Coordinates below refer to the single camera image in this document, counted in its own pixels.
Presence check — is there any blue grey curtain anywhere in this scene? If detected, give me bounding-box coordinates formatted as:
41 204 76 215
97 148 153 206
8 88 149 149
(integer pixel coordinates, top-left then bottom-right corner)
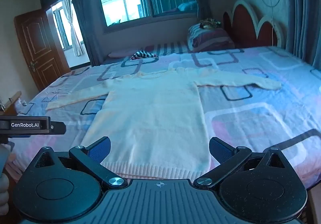
288 0 321 72

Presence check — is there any bed with patterned sheet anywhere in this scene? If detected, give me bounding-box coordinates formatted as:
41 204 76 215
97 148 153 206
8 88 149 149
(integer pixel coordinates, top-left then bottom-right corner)
5 46 321 191

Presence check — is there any striped pillow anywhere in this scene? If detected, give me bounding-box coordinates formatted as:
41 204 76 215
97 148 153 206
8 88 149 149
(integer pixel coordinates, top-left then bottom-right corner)
188 23 235 53

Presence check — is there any striped bed sheet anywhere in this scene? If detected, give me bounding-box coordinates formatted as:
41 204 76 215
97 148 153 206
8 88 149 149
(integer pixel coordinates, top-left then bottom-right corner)
103 40 194 64

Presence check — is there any hanging charger cable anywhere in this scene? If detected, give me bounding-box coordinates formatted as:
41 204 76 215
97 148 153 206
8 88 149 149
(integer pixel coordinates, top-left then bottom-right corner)
259 0 284 47

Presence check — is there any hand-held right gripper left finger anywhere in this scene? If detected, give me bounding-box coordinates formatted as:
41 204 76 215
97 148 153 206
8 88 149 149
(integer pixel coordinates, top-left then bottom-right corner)
33 136 128 189

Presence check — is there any dark item on pillows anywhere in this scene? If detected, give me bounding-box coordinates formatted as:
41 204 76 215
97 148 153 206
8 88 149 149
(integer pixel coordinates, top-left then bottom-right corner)
199 19 221 29

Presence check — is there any red white striped cloth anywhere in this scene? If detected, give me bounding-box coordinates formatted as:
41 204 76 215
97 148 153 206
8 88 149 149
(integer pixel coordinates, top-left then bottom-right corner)
129 50 159 61

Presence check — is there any person's left hand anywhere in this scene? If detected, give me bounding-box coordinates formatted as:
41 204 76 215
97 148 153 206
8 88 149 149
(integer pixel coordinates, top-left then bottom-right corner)
0 173 10 211

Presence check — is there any white sheer curtain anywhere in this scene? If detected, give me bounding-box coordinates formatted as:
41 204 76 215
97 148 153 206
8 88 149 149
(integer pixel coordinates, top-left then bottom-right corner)
61 0 85 57

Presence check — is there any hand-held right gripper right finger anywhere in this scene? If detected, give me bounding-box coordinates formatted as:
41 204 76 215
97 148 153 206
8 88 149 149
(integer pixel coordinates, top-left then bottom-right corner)
193 136 288 189

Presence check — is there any brown wooden door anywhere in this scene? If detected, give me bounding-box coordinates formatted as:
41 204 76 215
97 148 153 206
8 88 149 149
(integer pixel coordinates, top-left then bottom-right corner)
14 9 71 91

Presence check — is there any wooden desk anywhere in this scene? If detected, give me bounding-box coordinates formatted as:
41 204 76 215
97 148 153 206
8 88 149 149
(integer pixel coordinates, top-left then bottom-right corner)
0 91 22 116

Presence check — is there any red and white headboard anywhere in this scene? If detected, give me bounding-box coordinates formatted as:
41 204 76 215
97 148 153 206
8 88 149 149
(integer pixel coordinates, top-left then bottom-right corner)
223 0 287 49

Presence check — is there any pink flat pillow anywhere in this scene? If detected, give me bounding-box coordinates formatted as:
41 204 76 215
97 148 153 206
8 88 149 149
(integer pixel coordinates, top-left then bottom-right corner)
108 50 137 59

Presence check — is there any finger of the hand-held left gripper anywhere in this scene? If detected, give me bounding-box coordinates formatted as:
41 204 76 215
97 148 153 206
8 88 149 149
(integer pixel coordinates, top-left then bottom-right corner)
50 121 67 136

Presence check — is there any cream knit sweater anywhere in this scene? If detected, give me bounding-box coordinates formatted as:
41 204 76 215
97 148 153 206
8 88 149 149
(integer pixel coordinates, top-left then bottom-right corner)
46 67 282 180

